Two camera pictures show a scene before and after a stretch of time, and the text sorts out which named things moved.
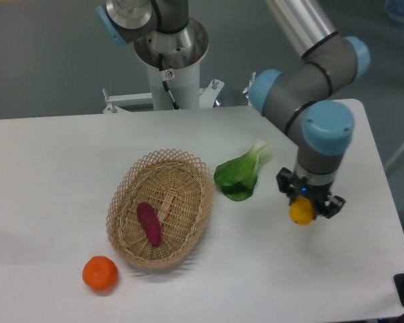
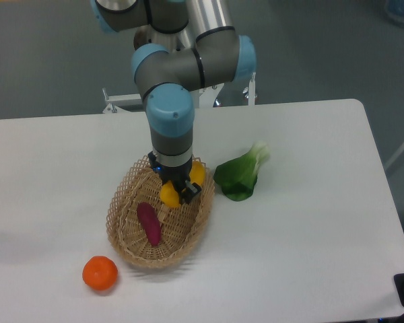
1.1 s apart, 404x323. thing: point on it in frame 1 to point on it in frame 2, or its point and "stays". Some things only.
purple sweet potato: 150,223 stays
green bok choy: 238,177 stays
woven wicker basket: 179,186 stays
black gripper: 293,186 to 179,175
